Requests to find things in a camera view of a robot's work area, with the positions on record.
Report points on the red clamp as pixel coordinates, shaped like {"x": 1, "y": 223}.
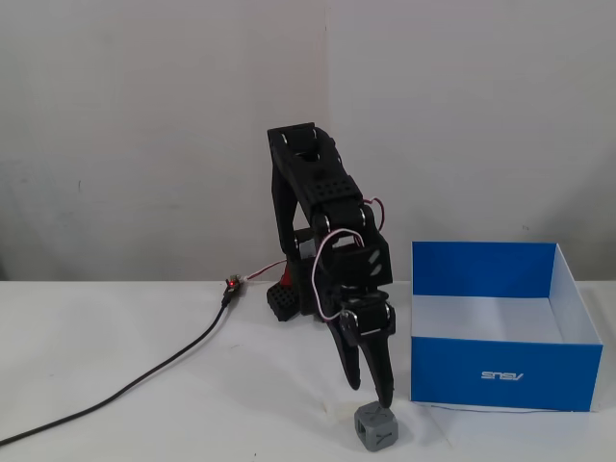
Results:
{"x": 286, "y": 275}

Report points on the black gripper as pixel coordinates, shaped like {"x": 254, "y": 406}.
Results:
{"x": 368, "y": 321}

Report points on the small board with red LED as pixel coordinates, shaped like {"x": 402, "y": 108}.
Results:
{"x": 232, "y": 287}

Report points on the gray block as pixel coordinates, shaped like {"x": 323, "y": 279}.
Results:
{"x": 377, "y": 430}

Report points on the blue cardboard box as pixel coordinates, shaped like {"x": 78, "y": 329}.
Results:
{"x": 505, "y": 375}

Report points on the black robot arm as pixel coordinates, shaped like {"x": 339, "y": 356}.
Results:
{"x": 327, "y": 187}

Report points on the clear tape strip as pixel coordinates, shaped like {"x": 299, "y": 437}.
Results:
{"x": 337, "y": 410}

